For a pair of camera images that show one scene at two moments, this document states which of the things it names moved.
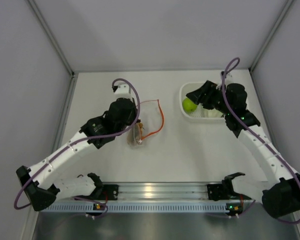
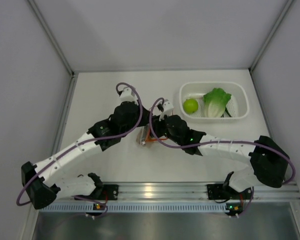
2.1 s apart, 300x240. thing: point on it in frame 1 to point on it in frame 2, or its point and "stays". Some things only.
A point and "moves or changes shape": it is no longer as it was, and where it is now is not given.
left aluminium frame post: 51,36 stays
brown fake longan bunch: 135,134 to 143,133
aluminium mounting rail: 163,190 stays
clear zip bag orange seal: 151,120 moves or changes shape
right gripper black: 204,94 to 156,124
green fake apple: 188,106 stays
